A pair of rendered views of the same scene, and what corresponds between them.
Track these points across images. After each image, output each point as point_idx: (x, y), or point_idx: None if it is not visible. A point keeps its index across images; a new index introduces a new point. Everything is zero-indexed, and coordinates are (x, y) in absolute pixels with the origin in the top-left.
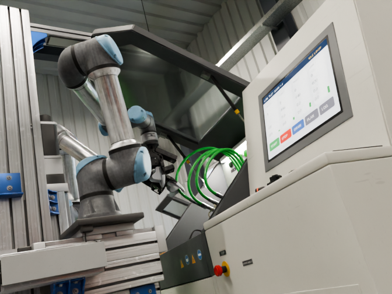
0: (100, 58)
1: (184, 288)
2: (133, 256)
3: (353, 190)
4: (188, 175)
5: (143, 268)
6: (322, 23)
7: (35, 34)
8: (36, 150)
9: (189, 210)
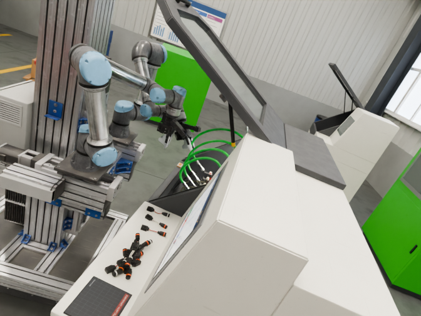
0: (80, 77)
1: None
2: (88, 194)
3: None
4: (193, 148)
5: (91, 202)
6: (212, 208)
7: None
8: (76, 93)
9: (222, 148)
